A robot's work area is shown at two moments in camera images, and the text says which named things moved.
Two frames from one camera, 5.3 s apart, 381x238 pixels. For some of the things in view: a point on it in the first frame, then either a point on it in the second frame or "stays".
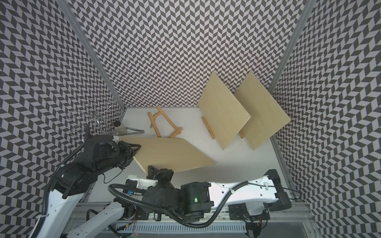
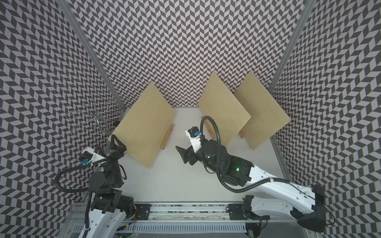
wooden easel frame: [211, 132] stays
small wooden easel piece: [177, 130] to [163, 145]
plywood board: [175, 154] to [142, 130]
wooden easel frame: [242, 134] stays
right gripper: [160, 174] to [187, 153]
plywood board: [226, 115] stays
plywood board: [267, 118] stays
